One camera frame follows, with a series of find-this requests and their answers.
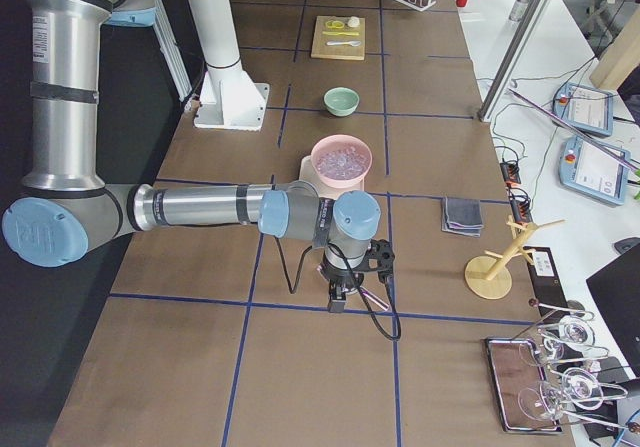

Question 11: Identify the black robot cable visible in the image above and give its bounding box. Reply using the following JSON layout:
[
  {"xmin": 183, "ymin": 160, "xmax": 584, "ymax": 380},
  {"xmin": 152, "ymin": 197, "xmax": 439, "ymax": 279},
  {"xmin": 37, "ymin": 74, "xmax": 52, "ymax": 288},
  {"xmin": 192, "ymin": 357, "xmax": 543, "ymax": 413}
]
[{"xmin": 274, "ymin": 236, "xmax": 402, "ymax": 342}]

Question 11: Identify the folded grey cloth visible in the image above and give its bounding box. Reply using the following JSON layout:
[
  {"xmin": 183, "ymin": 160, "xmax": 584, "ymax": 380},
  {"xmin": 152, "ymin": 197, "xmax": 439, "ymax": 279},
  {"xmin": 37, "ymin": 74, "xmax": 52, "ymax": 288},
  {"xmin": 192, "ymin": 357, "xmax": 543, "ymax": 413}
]
[{"xmin": 441, "ymin": 197, "xmax": 484, "ymax": 237}]

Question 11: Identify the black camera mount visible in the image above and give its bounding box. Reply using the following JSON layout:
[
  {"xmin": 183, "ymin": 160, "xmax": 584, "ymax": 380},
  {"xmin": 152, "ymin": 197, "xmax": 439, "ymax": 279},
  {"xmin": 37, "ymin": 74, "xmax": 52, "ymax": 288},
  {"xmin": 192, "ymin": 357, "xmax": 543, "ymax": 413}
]
[{"xmin": 358, "ymin": 239, "xmax": 395, "ymax": 285}]

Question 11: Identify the lower teach pendant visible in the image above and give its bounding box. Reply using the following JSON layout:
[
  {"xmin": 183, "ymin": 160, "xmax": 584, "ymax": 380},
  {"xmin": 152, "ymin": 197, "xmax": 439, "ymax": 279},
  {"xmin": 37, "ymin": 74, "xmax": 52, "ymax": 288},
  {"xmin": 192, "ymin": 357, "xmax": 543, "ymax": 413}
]
[{"xmin": 559, "ymin": 136, "xmax": 630, "ymax": 206}]

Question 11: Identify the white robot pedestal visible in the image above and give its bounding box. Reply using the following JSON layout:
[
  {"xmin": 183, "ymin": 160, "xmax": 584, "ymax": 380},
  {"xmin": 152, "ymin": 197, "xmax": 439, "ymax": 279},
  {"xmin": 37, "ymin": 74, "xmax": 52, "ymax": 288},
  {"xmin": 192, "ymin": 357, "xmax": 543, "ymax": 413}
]
[{"xmin": 188, "ymin": 0, "xmax": 270, "ymax": 131}]

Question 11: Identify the green ceramic bowl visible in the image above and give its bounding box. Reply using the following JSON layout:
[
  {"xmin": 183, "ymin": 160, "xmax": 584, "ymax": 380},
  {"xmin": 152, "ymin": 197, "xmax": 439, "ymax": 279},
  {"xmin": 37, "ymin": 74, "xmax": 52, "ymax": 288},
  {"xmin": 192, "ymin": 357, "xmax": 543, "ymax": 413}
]
[{"xmin": 323, "ymin": 87, "xmax": 360, "ymax": 117}]

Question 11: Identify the bamboo cutting board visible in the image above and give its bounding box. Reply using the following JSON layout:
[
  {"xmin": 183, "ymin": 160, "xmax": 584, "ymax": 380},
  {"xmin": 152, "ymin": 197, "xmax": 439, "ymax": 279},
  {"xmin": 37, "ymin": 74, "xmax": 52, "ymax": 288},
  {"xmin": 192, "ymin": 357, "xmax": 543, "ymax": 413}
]
[{"xmin": 310, "ymin": 15, "xmax": 366, "ymax": 61}]

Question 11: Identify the aluminium frame post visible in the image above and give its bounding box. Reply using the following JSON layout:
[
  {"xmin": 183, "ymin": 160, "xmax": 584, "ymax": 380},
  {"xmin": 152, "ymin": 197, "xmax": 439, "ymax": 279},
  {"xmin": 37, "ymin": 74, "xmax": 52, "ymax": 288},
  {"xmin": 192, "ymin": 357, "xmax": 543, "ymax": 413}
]
[{"xmin": 478, "ymin": 0, "xmax": 551, "ymax": 122}]

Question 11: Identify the wooden cup tree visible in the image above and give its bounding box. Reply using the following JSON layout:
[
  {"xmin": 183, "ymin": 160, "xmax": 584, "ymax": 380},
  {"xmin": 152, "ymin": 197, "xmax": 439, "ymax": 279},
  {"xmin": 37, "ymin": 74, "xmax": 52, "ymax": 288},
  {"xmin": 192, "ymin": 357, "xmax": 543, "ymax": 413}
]
[{"xmin": 464, "ymin": 215, "xmax": 564, "ymax": 300}]

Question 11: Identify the lower wine glass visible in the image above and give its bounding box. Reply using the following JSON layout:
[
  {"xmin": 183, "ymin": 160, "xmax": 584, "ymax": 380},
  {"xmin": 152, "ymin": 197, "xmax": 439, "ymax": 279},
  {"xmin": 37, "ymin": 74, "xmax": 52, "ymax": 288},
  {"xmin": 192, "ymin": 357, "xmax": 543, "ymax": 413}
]
[{"xmin": 517, "ymin": 367, "xmax": 603, "ymax": 421}]

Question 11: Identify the yellow plastic knife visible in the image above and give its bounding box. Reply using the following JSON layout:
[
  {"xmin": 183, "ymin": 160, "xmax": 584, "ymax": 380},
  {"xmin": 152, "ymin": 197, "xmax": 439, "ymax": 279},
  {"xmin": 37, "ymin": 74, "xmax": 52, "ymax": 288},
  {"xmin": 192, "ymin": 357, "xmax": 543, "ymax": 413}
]
[{"xmin": 322, "ymin": 31, "xmax": 360, "ymax": 37}]

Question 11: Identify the white plastic spoon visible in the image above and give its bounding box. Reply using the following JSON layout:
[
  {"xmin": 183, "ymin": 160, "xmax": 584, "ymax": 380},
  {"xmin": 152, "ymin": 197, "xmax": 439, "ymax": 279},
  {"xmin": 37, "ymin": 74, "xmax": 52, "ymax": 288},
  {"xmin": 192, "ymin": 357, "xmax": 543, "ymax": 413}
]
[{"xmin": 325, "ymin": 40, "xmax": 362, "ymax": 47}]

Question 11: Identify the metal rectangular tray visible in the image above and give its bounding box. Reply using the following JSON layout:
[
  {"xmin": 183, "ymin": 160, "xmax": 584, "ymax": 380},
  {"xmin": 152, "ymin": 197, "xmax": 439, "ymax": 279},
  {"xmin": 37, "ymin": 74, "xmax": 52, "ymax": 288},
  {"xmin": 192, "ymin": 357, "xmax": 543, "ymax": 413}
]
[{"xmin": 484, "ymin": 337, "xmax": 563, "ymax": 435}]

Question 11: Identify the wine glass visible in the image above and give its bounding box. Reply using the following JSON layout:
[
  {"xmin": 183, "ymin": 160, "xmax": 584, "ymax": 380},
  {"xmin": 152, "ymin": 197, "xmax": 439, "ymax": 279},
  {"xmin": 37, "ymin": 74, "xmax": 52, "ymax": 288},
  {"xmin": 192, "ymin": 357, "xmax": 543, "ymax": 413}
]
[
  {"xmin": 519, "ymin": 315, "xmax": 595, "ymax": 367},
  {"xmin": 517, "ymin": 367, "xmax": 603, "ymax": 421}
]

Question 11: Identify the black laptop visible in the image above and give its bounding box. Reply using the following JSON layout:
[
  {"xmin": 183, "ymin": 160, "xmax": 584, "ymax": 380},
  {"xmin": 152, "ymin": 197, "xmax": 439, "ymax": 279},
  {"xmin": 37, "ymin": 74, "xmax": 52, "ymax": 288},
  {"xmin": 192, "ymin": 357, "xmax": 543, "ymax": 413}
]
[{"xmin": 586, "ymin": 248, "xmax": 639, "ymax": 377}]

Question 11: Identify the upper teach pendant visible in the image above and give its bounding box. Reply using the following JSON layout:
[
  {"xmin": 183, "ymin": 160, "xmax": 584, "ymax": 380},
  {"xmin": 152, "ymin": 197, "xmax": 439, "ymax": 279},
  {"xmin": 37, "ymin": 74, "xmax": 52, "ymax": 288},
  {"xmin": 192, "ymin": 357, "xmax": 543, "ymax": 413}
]
[{"xmin": 553, "ymin": 83, "xmax": 614, "ymax": 138}]

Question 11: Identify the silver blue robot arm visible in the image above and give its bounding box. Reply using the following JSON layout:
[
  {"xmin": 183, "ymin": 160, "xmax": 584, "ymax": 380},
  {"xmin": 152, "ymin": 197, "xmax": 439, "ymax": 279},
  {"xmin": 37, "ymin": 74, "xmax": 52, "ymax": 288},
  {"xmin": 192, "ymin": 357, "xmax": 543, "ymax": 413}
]
[{"xmin": 2, "ymin": 0, "xmax": 393, "ymax": 312}]

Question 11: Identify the wire glass rack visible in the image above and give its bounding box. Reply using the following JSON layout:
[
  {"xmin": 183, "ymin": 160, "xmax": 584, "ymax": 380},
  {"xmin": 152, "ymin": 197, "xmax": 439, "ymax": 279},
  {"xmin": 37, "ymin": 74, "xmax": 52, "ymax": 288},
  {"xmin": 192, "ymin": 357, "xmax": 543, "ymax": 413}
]
[{"xmin": 529, "ymin": 298, "xmax": 639, "ymax": 436}]

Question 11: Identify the beige plastic tray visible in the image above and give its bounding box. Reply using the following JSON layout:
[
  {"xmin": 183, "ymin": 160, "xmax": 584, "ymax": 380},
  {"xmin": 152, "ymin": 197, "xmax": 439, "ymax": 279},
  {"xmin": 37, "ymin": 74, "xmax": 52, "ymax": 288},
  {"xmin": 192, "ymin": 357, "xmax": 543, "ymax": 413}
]
[{"xmin": 299, "ymin": 156, "xmax": 364, "ymax": 199}]

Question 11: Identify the black power strip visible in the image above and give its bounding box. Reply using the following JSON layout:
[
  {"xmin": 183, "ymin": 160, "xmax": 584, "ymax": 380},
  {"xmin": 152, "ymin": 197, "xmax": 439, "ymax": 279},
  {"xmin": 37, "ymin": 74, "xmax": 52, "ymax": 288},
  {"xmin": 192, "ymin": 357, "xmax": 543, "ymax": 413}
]
[{"xmin": 500, "ymin": 160, "xmax": 532, "ymax": 225}]

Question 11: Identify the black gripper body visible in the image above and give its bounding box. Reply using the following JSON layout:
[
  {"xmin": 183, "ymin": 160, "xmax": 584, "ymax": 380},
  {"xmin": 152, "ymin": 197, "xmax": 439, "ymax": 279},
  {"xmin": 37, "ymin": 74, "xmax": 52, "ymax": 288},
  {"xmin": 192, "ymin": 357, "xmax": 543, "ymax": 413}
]
[{"xmin": 320, "ymin": 258, "xmax": 364, "ymax": 297}]

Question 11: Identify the teach pendant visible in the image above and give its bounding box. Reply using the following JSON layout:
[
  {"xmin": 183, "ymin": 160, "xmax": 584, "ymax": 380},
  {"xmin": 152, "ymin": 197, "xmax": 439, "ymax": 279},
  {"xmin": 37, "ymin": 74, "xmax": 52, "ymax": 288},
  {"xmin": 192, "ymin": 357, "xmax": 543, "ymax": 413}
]
[
  {"xmin": 559, "ymin": 136, "xmax": 630, "ymax": 206},
  {"xmin": 553, "ymin": 83, "xmax": 614, "ymax": 138}
]

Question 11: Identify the pink bowl of ice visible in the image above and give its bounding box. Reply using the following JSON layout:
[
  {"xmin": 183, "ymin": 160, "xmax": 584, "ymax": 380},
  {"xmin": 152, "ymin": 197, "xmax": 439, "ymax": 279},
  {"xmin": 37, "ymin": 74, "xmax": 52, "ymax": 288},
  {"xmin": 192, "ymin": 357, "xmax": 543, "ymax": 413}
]
[{"xmin": 311, "ymin": 134, "xmax": 373, "ymax": 189}]

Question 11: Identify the upper wine glass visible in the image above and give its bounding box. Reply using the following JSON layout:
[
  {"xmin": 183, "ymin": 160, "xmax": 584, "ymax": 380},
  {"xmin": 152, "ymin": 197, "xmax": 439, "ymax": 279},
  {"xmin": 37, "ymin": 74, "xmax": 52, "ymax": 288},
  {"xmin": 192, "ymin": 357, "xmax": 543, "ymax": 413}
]
[{"xmin": 519, "ymin": 315, "xmax": 595, "ymax": 367}]

